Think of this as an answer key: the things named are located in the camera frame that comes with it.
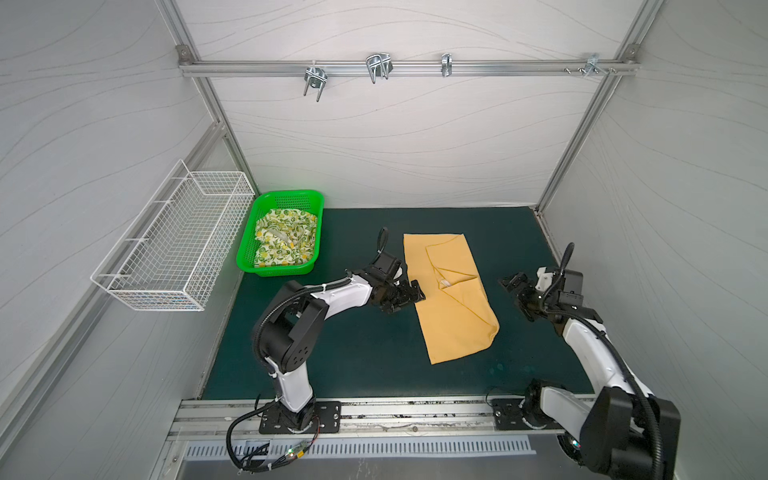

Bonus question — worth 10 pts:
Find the metal double hook clamp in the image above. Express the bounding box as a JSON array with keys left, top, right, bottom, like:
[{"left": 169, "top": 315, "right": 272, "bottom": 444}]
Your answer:
[{"left": 365, "top": 52, "right": 393, "bottom": 84}]

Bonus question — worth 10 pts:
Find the dark green table mat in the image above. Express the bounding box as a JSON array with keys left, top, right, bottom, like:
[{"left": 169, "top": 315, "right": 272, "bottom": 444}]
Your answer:
[{"left": 202, "top": 206, "right": 595, "bottom": 400}]

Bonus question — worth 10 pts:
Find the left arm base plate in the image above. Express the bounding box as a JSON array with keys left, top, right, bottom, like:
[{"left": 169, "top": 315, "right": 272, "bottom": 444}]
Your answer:
[{"left": 259, "top": 400, "right": 342, "bottom": 435}]

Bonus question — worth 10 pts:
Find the yellow skirt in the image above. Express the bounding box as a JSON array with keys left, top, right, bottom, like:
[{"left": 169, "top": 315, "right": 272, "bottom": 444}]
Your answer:
[{"left": 403, "top": 234, "right": 500, "bottom": 365}]

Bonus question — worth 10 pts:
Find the small metal ring hook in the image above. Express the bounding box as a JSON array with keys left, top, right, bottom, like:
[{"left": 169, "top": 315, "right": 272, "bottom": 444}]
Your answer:
[{"left": 441, "top": 53, "right": 453, "bottom": 78}]

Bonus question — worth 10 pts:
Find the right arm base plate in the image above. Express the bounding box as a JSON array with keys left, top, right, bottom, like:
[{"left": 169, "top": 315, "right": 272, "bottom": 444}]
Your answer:
[{"left": 490, "top": 397, "right": 541, "bottom": 431}]

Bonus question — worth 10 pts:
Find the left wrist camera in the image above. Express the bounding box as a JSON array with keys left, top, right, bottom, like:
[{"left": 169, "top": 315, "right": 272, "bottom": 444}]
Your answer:
[{"left": 389, "top": 264, "right": 405, "bottom": 284}]

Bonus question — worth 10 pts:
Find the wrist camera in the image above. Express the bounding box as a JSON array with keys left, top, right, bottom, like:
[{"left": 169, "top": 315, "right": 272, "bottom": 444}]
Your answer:
[
  {"left": 535, "top": 267, "right": 557, "bottom": 293},
  {"left": 389, "top": 264, "right": 405, "bottom": 284}
]

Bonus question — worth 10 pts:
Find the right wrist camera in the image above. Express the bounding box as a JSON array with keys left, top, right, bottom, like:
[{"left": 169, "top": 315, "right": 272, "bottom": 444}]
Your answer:
[{"left": 535, "top": 267, "right": 557, "bottom": 293}]

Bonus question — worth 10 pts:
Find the floral patterned skirt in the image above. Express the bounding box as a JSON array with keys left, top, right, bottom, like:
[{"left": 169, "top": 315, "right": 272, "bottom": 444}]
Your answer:
[{"left": 254, "top": 208, "right": 318, "bottom": 268}]

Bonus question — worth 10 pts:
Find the aluminium crossbar rail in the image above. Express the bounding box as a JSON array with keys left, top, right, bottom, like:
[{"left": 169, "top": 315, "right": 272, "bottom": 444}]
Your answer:
[{"left": 179, "top": 57, "right": 641, "bottom": 78}]

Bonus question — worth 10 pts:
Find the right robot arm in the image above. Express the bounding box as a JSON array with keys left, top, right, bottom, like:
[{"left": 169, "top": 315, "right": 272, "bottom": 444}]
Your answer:
[{"left": 500, "top": 267, "right": 681, "bottom": 479}]

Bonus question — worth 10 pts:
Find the green plastic basket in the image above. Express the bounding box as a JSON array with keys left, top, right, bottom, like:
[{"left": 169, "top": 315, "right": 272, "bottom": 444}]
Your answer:
[{"left": 237, "top": 190, "right": 324, "bottom": 277}]

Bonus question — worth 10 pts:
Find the left arm base cable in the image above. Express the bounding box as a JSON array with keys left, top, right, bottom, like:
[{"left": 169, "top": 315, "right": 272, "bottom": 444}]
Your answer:
[{"left": 224, "top": 407, "right": 319, "bottom": 474}]

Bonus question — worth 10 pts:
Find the metal u-bolt clamp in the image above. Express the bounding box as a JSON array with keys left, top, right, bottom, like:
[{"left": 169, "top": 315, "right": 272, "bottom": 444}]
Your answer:
[{"left": 303, "top": 64, "right": 328, "bottom": 102}]

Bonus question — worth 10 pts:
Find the white wire basket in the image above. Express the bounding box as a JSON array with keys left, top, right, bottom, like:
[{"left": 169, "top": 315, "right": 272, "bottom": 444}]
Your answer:
[{"left": 91, "top": 160, "right": 254, "bottom": 312}]

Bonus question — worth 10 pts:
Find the white slotted cable duct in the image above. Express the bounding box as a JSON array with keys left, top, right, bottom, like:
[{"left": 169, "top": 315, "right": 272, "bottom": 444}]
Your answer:
[{"left": 184, "top": 435, "right": 537, "bottom": 461}]

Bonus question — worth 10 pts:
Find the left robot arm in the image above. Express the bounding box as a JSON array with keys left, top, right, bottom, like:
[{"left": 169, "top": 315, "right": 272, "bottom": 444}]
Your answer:
[{"left": 252, "top": 270, "right": 426, "bottom": 431}]

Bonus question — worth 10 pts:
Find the metal bracket with bolts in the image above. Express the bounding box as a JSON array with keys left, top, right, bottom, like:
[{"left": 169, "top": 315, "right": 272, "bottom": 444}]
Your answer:
[{"left": 563, "top": 54, "right": 618, "bottom": 78}]

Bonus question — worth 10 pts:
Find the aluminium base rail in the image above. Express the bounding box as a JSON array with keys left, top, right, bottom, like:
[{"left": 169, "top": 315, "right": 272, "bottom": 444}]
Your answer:
[{"left": 166, "top": 390, "right": 521, "bottom": 441}]

